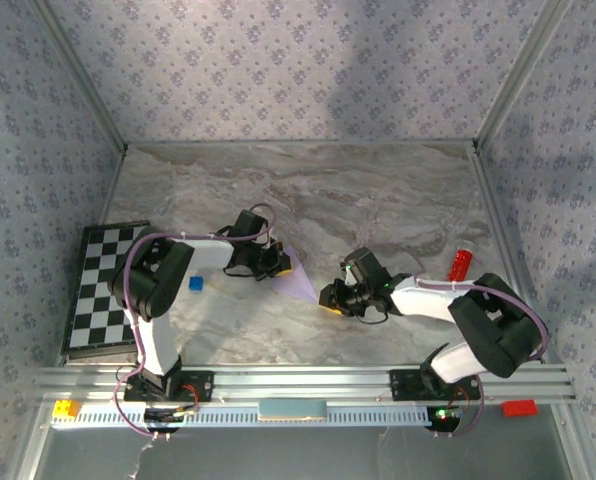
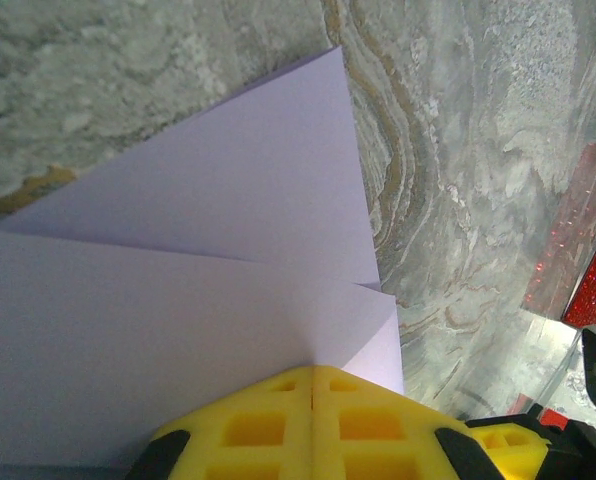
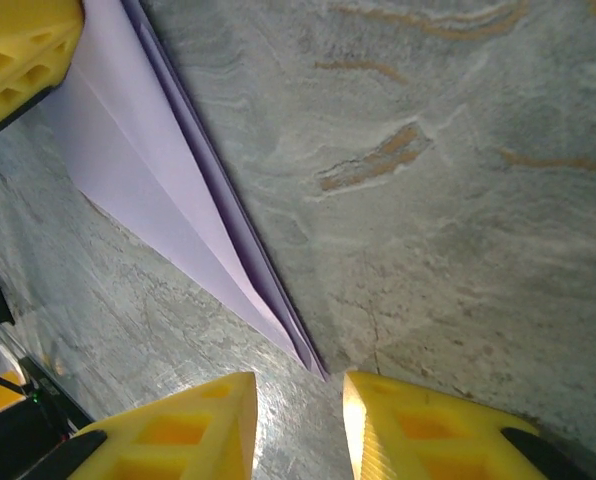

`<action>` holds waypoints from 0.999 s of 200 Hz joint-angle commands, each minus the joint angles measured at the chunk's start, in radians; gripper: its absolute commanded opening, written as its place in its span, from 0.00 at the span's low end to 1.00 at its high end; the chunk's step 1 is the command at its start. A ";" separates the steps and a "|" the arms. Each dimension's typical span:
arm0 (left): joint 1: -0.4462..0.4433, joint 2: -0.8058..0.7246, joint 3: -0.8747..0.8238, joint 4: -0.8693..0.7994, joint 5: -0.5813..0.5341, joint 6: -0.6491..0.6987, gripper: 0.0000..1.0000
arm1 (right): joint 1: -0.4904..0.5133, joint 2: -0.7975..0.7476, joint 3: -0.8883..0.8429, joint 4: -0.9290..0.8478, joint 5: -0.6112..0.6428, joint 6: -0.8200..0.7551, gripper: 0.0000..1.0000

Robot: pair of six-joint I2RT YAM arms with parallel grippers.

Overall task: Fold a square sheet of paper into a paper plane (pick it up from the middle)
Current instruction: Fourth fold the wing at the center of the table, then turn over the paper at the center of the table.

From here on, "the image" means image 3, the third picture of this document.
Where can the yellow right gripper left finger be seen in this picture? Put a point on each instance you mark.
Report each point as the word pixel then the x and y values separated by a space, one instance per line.
pixel 188 425

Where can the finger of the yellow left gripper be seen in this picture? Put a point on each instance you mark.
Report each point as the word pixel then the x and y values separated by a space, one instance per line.
pixel 28 20
pixel 13 85

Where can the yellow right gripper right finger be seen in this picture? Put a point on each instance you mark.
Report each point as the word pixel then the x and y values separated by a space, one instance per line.
pixel 428 430

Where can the yellow toy brick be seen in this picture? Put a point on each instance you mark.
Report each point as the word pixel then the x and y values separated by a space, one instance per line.
pixel 5 400

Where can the lilac paper sheet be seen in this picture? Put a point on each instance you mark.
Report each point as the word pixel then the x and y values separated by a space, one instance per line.
pixel 153 175

